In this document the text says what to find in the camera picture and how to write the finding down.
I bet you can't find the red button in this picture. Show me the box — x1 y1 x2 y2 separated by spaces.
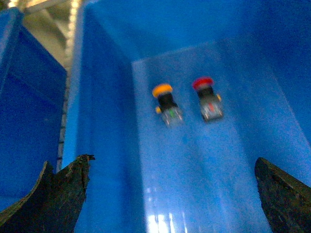
192 77 224 122

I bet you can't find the metal roller rack frame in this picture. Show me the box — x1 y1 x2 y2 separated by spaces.
0 0 84 172

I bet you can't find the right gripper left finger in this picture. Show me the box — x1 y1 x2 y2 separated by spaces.
0 154 95 233

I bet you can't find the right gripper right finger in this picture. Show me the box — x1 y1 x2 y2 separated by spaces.
254 157 311 233

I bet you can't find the blue target bin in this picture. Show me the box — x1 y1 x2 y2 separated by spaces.
63 0 311 233

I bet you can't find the blue source bin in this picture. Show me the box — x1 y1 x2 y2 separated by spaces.
0 8 67 209

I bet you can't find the yellow button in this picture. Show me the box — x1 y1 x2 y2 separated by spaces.
152 83 183 127

